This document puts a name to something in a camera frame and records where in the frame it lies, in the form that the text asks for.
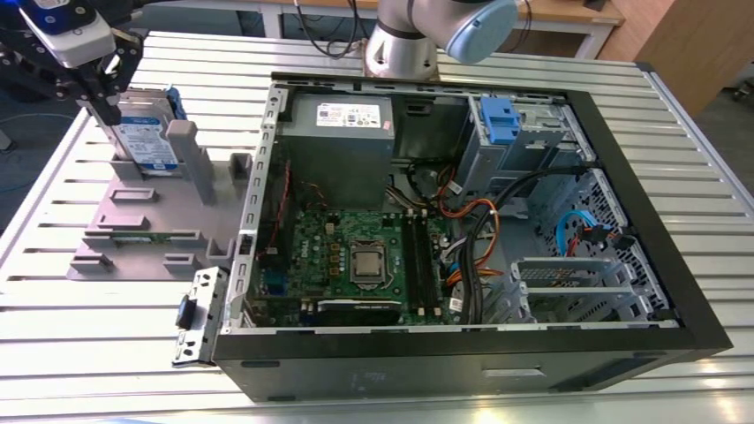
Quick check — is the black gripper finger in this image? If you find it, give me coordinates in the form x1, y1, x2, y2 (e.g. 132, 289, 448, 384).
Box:
97, 28, 146, 124
0, 26, 117, 128

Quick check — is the hard disk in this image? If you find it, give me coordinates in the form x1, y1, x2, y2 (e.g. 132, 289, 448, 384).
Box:
96, 86, 189, 174

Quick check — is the metal disk bay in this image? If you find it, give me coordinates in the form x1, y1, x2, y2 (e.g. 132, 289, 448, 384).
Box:
509, 256, 672, 323

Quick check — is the grey parts rack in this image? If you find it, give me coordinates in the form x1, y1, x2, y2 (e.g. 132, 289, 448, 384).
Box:
68, 121, 254, 283

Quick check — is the green RAM stick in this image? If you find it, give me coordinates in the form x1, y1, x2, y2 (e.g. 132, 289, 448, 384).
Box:
110, 232, 177, 245

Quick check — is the grey power supply unit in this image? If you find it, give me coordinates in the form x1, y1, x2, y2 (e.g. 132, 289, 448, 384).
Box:
276, 93, 396, 212

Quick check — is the green motherboard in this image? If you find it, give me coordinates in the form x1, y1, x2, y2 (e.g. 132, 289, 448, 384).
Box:
252, 209, 467, 328

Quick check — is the silver CPU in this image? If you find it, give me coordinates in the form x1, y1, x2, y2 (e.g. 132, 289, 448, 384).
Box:
351, 251, 387, 277

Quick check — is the blue plastic drive latch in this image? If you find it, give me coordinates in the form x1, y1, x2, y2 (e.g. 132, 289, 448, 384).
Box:
479, 95, 520, 145

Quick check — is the CPU socket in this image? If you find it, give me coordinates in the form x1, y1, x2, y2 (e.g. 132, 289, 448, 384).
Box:
347, 239, 393, 291

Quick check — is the black RAM slot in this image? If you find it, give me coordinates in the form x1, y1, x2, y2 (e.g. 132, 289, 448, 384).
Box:
401, 210, 427, 317
417, 210, 444, 317

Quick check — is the black graphics card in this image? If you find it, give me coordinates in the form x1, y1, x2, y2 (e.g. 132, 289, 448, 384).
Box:
299, 298, 405, 328

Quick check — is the metal drive cage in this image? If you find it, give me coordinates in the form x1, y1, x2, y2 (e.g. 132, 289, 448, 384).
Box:
456, 95, 596, 208

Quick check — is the wooden top desk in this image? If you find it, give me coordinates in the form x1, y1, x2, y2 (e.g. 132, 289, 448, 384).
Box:
257, 0, 627, 61

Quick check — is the black open PC case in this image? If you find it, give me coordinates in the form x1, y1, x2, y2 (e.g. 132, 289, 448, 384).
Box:
209, 70, 735, 404

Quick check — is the wooden cabinet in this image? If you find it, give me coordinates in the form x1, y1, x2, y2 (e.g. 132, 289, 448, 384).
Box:
597, 0, 754, 118

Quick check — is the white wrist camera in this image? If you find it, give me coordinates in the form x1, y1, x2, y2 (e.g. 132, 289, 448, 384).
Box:
20, 0, 114, 68

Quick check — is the thin red wire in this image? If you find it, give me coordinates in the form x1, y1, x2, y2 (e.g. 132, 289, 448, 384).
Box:
265, 159, 295, 256

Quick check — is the metal expansion slot bracket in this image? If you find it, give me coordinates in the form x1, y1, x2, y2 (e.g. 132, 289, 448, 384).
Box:
169, 266, 230, 368

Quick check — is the orange yellow wire bundle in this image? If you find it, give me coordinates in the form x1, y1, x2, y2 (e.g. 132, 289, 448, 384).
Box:
440, 198, 503, 288

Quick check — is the black cable bundle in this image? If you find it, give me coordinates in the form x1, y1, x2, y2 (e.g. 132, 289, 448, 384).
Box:
457, 165, 596, 323

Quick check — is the blue data wire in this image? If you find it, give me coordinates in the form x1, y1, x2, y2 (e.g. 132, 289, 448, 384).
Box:
555, 210, 596, 257

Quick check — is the power wire with black plug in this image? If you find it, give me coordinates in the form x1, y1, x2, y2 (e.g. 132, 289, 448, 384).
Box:
579, 225, 641, 254

